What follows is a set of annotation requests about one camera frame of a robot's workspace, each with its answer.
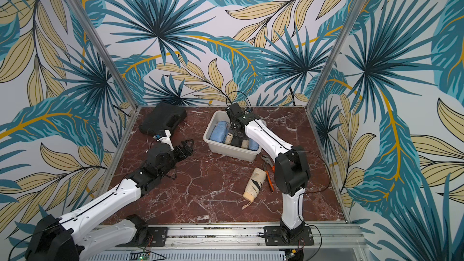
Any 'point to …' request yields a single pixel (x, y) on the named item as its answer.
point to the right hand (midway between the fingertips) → (238, 130)
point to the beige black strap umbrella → (254, 185)
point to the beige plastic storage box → (222, 148)
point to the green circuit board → (143, 258)
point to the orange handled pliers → (269, 168)
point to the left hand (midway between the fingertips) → (188, 145)
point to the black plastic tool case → (162, 116)
